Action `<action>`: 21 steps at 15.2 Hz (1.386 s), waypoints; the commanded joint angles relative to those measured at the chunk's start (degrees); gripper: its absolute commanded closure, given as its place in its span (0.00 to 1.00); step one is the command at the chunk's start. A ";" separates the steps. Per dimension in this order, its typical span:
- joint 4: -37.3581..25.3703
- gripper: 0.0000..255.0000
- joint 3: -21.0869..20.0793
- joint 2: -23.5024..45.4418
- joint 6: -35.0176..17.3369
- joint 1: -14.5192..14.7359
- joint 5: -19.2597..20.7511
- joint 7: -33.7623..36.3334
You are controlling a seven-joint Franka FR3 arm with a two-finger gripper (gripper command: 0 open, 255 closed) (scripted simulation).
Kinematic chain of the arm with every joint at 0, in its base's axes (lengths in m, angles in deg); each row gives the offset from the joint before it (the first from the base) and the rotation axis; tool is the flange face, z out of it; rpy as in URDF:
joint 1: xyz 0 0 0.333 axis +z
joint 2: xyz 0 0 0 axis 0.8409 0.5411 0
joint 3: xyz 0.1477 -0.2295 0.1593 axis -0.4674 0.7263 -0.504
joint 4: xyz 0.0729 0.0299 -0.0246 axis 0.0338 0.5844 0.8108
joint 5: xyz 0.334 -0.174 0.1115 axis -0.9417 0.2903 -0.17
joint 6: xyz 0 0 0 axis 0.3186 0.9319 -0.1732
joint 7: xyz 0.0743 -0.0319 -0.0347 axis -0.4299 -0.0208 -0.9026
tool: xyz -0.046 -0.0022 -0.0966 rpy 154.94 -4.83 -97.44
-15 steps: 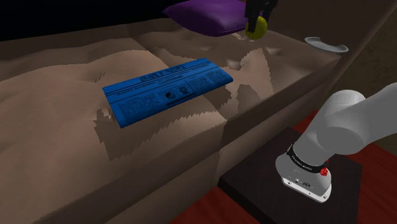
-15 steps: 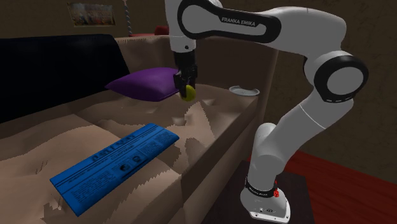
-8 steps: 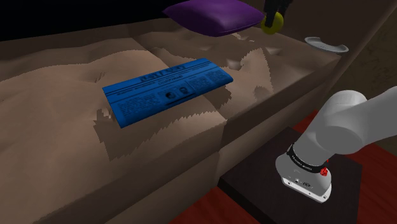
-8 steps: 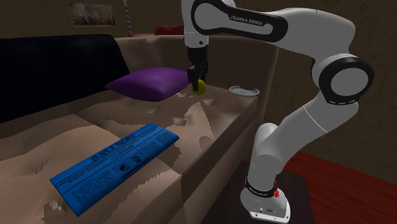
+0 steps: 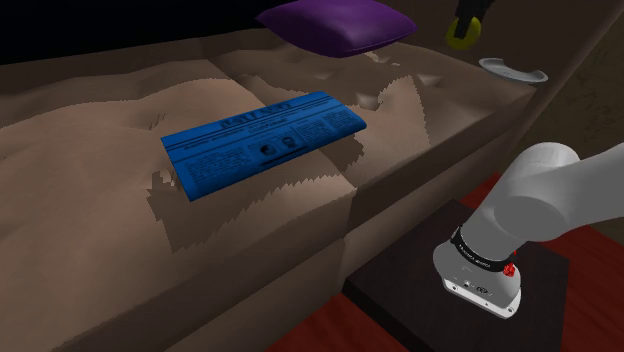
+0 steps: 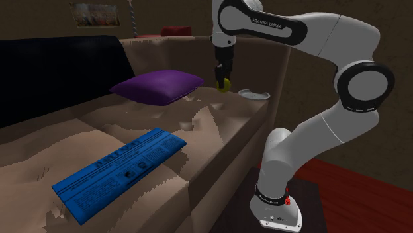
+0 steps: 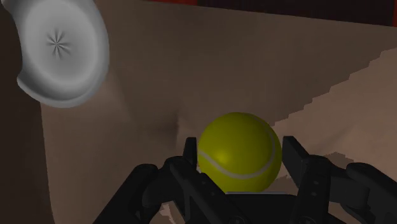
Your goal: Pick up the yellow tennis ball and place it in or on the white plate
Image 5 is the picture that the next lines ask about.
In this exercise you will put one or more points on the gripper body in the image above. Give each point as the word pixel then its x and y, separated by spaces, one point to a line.
pixel 475 7

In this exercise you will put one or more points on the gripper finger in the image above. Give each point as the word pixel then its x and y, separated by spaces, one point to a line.
pixel 461 27

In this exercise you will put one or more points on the yellow ball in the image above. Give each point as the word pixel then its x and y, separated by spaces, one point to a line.
pixel 473 34

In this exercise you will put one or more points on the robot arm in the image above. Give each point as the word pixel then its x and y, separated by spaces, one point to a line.
pixel 526 204

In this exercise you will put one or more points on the grey plate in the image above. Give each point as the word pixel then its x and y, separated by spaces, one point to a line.
pixel 507 70

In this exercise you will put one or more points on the purple pillow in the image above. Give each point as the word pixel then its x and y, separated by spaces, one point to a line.
pixel 336 24

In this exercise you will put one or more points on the blue newspaper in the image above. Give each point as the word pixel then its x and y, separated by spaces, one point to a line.
pixel 258 144

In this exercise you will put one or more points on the red rug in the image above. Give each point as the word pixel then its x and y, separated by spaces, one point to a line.
pixel 597 292

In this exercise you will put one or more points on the brown sofa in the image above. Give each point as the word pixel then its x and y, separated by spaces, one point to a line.
pixel 83 195

